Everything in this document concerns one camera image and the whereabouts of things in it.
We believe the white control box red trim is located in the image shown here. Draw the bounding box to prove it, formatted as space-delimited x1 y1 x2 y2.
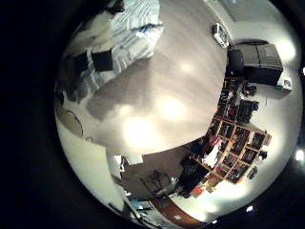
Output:
212 22 231 49

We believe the white blue striped shirt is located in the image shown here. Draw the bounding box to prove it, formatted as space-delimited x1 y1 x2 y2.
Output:
75 0 165 94

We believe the person in black clothes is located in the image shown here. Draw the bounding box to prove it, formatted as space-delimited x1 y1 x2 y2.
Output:
176 156 209 198

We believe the wooden cubby shelf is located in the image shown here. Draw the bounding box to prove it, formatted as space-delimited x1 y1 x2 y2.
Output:
208 75 273 185

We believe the brown floor mat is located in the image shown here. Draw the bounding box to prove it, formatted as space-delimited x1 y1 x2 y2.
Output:
151 197 204 228

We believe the small white box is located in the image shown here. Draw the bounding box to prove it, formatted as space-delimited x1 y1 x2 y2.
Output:
275 76 294 94

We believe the black cabinet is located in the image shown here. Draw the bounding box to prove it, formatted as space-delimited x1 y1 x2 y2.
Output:
226 39 284 86

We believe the white paper sheet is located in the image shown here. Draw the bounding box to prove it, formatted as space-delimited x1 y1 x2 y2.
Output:
122 154 144 166

